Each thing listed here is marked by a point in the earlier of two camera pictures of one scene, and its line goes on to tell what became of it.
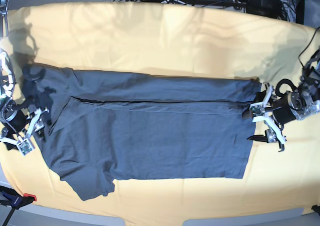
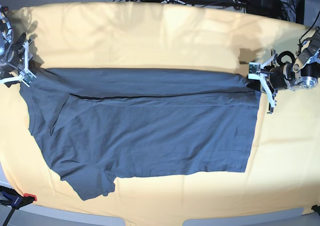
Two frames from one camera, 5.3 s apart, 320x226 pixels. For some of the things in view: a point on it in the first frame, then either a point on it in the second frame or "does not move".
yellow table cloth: x=169 y=38 does not move
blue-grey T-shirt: x=99 y=128 does not move
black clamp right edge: x=316 y=208 does not move
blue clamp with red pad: x=10 y=198 does not move
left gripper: x=17 y=127 -> x=18 y=57
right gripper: x=274 y=111 -> x=275 y=76
